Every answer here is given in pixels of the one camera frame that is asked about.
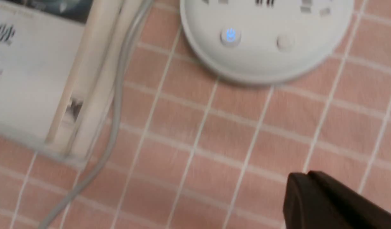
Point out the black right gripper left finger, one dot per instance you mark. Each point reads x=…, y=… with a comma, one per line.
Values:
x=306, y=206

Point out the white desk lamp with sockets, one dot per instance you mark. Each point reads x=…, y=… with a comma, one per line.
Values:
x=264, y=42

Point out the pink checkered tablecloth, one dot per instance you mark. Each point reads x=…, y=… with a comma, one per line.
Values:
x=196, y=153

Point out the top white self-driving book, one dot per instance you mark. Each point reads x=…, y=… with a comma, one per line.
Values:
x=39, y=41

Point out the middle white book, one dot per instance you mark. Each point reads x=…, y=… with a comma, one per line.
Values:
x=101, y=57

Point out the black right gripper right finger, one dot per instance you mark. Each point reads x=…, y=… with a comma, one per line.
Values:
x=356, y=210

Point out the bottom white book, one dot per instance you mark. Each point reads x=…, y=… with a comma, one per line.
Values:
x=59, y=60

